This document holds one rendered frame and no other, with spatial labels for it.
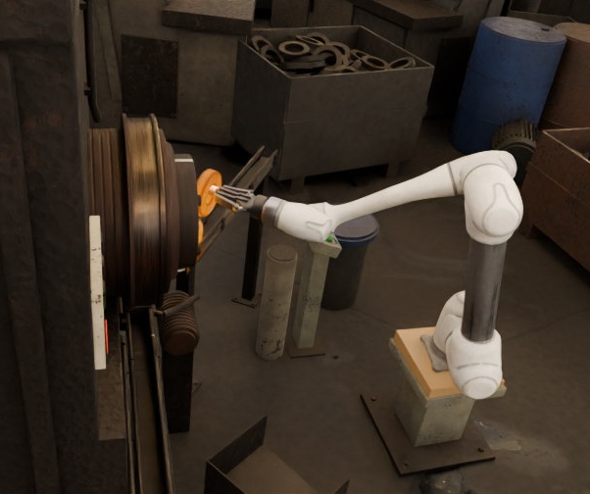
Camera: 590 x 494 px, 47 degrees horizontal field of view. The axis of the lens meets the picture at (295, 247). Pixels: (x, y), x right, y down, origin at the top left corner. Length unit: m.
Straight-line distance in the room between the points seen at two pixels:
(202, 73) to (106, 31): 0.60
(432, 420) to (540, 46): 2.87
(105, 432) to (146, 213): 0.46
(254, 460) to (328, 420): 0.98
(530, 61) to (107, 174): 3.67
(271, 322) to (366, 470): 0.68
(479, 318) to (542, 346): 1.32
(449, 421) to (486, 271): 0.83
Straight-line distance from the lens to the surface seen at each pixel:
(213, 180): 2.16
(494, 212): 1.83
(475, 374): 2.19
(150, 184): 1.47
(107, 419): 1.51
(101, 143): 1.56
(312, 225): 2.05
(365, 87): 4.02
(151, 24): 4.30
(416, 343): 2.53
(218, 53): 4.29
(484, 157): 2.02
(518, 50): 4.76
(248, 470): 1.76
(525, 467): 2.83
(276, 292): 2.67
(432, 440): 2.71
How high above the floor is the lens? 2.00
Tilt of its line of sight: 34 degrees down
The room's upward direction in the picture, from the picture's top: 8 degrees clockwise
